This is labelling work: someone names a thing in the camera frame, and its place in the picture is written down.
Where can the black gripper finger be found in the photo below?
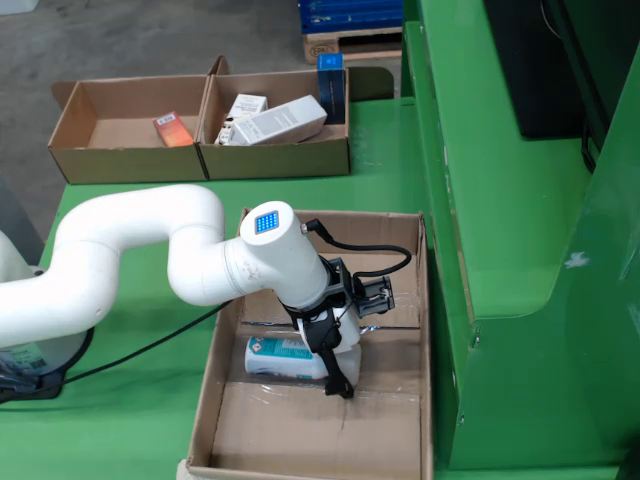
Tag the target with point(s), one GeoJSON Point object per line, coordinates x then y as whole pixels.
{"type": "Point", "coordinates": [320, 332]}

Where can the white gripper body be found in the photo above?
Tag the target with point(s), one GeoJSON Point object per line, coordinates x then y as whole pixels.
{"type": "Point", "coordinates": [351, 332]}

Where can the white bottle teal label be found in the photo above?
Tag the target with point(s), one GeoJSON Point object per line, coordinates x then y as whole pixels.
{"type": "Point", "coordinates": [280, 357]}

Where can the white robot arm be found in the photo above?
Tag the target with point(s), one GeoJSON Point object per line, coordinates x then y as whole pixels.
{"type": "Point", "coordinates": [150, 215]}

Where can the large flat cardboard tray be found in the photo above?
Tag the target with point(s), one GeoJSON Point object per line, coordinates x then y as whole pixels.
{"type": "Point", "coordinates": [310, 430]}

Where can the open brown cardboard box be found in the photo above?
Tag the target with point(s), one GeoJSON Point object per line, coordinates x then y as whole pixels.
{"type": "Point", "coordinates": [280, 160]}
{"type": "Point", "coordinates": [130, 100]}

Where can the white tissue wad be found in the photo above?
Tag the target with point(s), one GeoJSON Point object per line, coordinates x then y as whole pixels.
{"type": "Point", "coordinates": [181, 470]}

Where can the green metal cabinet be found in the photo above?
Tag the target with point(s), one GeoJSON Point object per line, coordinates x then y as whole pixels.
{"type": "Point", "coordinates": [500, 200]}

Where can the large white carton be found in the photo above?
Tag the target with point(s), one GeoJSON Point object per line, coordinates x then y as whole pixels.
{"type": "Point", "coordinates": [280, 122]}

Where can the small white printed carton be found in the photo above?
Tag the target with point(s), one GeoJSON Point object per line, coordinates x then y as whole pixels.
{"type": "Point", "coordinates": [247, 105]}

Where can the dark blue carton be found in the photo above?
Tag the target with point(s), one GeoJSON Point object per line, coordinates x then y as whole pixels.
{"type": "Point", "coordinates": [331, 90]}

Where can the orange red carton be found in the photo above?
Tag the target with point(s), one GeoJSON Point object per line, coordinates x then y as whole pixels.
{"type": "Point", "coordinates": [172, 129]}

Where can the wooden pallet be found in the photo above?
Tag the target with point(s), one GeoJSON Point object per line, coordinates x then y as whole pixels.
{"type": "Point", "coordinates": [350, 47]}

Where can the black flat panel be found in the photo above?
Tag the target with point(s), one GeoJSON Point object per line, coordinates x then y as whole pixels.
{"type": "Point", "coordinates": [540, 65]}

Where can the white plastic container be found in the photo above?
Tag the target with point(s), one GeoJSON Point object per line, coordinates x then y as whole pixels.
{"type": "Point", "coordinates": [17, 5]}

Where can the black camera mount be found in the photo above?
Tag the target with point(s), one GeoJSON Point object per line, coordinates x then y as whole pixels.
{"type": "Point", "coordinates": [372, 295]}

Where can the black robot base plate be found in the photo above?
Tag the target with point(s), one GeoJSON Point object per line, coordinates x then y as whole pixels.
{"type": "Point", "coordinates": [30, 392]}

